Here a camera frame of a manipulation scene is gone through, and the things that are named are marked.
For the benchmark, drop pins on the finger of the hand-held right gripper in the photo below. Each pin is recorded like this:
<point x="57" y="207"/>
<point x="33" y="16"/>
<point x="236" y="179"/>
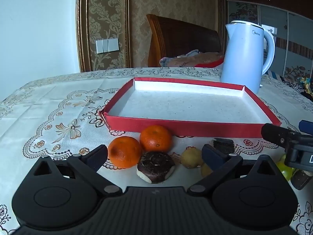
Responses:
<point x="307" y="127"/>
<point x="273" y="133"/>

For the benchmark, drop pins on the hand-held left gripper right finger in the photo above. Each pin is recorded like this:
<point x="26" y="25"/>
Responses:
<point x="210" y="157"/>

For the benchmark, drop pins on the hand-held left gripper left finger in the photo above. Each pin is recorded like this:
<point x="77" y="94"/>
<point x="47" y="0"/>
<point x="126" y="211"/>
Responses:
<point x="97" y="156"/>

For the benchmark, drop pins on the round green fruit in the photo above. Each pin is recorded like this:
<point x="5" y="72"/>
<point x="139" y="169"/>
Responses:
<point x="286" y="172"/>

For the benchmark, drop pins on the orange tangerine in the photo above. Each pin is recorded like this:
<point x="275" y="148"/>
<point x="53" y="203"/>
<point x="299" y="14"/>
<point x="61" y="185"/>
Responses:
<point x="156" y="138"/>
<point x="124" y="153"/>

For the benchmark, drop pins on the red cardboard tray box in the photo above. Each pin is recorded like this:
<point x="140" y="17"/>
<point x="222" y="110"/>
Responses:
<point x="185" y="105"/>

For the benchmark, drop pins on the colourful patterned cloth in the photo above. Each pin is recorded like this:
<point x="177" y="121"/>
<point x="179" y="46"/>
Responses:
<point x="303" y="85"/>

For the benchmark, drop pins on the floral embroidered tablecloth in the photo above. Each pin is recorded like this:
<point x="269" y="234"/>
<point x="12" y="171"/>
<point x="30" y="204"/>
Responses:
<point x="49" y="102"/>

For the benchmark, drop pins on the white electric kettle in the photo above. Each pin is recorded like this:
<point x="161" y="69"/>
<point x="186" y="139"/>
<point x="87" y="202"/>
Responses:
<point x="244" y="58"/>

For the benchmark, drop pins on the red white striped cloth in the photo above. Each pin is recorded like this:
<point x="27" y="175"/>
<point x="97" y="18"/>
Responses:
<point x="210" y="64"/>

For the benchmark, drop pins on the floral sliding door wardrobe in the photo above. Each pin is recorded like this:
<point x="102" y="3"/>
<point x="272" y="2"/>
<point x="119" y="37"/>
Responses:
<point x="293" y="29"/>

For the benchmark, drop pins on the tan plush blanket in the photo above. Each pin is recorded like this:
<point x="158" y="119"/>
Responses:
<point x="181" y="60"/>

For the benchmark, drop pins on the brown wooden headboard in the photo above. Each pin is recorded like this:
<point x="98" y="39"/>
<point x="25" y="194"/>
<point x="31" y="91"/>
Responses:
<point x="183" y="39"/>

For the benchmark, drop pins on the white wall light switch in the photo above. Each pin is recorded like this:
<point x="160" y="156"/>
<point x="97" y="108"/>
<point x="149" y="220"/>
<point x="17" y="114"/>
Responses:
<point x="107" y="45"/>

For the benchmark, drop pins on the gold wall moulding frame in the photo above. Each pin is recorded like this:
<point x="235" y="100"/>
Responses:
<point x="82" y="29"/>

